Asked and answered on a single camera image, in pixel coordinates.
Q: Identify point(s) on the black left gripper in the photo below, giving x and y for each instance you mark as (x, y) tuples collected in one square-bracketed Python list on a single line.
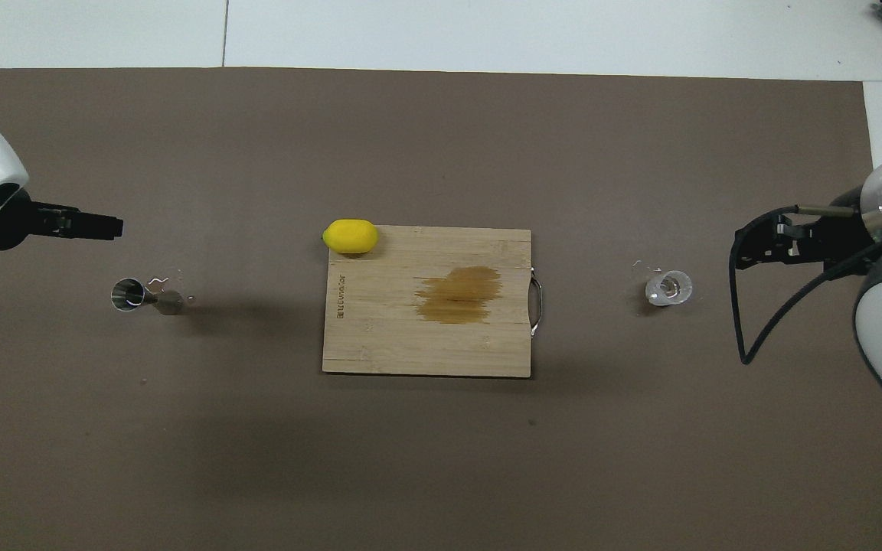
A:
[(8, 226)]

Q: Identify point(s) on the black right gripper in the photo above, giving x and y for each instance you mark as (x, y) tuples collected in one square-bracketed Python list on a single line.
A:
[(843, 237)]

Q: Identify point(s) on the metal double jigger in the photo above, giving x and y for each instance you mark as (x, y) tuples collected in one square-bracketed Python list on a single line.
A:
[(129, 295)]

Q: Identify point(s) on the small clear glass cup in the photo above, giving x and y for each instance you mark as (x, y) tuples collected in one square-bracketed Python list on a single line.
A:
[(669, 288)]

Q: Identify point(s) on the yellow lemon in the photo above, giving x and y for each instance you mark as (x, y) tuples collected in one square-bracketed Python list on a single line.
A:
[(351, 236)]

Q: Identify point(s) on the wooden cutting board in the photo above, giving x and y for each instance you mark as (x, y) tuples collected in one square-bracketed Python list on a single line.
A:
[(380, 337)]

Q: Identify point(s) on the brown table mat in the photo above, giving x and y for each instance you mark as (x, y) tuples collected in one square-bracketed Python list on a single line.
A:
[(441, 459)]

